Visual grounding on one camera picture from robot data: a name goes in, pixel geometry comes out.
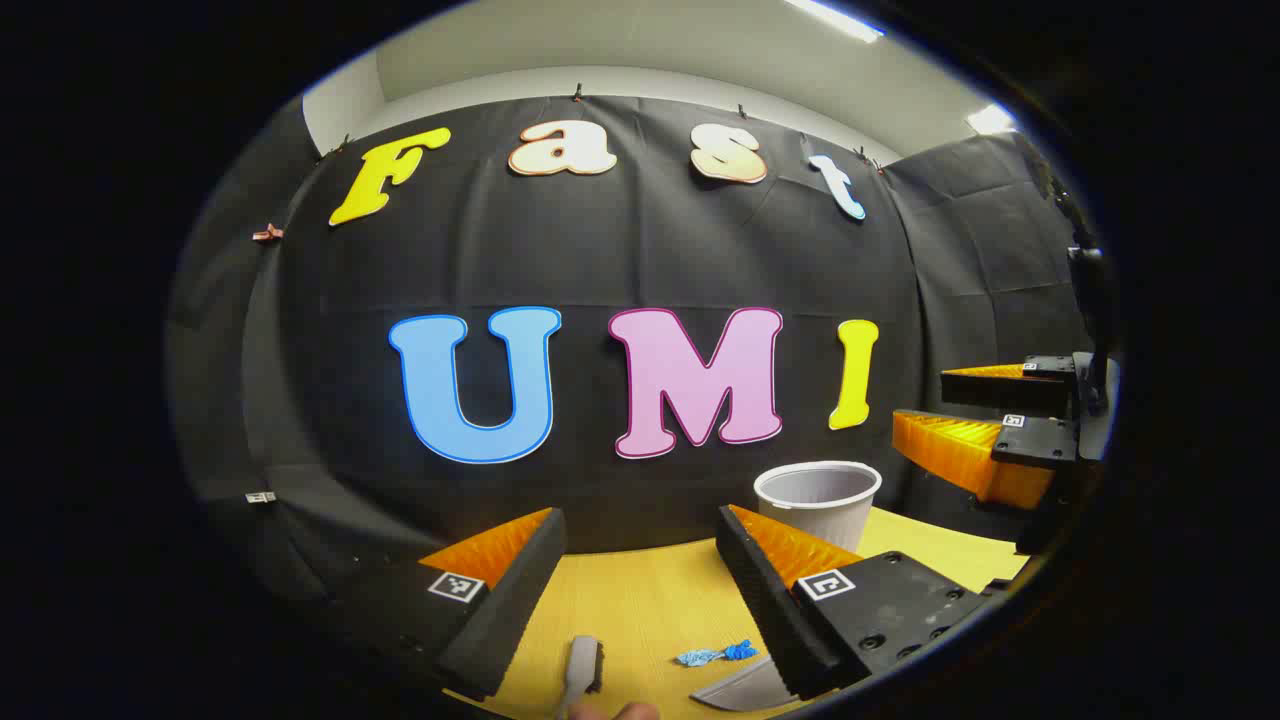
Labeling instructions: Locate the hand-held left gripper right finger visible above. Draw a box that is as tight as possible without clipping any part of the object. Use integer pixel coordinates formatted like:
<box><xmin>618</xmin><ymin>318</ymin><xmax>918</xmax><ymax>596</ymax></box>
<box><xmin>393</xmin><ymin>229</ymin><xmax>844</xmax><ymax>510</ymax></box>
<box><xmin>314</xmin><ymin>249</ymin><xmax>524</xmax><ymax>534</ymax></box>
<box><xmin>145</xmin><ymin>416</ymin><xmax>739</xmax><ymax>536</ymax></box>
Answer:
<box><xmin>714</xmin><ymin>504</ymin><xmax>991</xmax><ymax>701</ymax></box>

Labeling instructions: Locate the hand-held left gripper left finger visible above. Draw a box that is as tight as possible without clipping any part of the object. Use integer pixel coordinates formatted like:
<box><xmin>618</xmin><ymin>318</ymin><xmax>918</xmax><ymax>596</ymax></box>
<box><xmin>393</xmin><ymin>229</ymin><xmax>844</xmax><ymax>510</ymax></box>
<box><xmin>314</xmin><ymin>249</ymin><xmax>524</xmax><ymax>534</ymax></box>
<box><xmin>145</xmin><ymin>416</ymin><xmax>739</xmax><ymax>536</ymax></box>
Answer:
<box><xmin>325</xmin><ymin>507</ymin><xmax>569</xmax><ymax>701</ymax></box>

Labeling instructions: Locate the grey dustpan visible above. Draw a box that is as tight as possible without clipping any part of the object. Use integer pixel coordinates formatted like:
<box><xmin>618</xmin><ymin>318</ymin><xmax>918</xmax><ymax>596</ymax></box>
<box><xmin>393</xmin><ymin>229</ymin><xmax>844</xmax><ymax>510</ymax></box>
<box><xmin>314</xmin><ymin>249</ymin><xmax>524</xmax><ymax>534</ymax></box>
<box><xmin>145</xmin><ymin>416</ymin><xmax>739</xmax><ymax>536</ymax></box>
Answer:
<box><xmin>690</xmin><ymin>655</ymin><xmax>796</xmax><ymax>713</ymax></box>

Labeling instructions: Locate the small grey broom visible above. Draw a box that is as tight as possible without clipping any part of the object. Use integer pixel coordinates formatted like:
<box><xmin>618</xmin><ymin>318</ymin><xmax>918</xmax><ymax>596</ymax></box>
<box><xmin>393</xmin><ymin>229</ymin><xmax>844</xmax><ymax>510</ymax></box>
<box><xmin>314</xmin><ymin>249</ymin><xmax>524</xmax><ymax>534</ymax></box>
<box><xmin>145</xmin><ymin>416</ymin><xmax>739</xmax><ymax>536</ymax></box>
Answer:
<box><xmin>555</xmin><ymin>635</ymin><xmax>605</xmax><ymax>720</ymax></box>

